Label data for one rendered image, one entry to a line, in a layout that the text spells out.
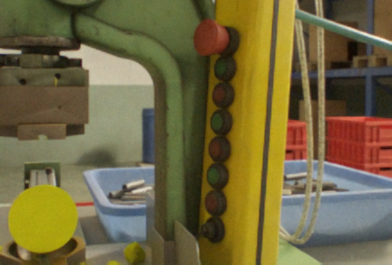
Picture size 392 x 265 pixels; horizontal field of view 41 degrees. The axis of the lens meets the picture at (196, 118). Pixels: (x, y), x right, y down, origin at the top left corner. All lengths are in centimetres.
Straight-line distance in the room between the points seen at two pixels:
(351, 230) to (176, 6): 54
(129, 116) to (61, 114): 841
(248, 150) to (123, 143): 841
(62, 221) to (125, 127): 839
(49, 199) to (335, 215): 54
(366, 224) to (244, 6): 54
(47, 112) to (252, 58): 22
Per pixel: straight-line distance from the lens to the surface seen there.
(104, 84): 888
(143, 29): 62
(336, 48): 823
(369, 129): 432
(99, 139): 891
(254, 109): 57
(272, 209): 61
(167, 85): 60
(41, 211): 57
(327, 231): 96
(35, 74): 57
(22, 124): 54
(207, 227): 59
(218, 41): 56
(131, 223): 83
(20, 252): 68
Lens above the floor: 122
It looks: 3 degrees down
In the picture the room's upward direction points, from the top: straight up
